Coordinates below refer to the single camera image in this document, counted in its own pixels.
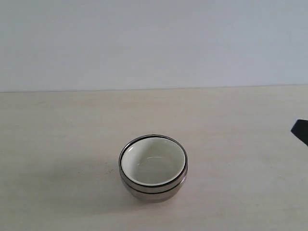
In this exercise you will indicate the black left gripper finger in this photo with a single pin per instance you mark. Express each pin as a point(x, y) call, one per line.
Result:
point(300, 130)

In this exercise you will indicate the ribbed stainless steel bowl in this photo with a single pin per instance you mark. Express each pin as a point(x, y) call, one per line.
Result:
point(125, 178)

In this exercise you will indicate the white ceramic patterned bowl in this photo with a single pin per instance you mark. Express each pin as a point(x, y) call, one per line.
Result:
point(154, 161)

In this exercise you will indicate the smooth stainless steel bowl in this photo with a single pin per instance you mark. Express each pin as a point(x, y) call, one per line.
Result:
point(154, 197)

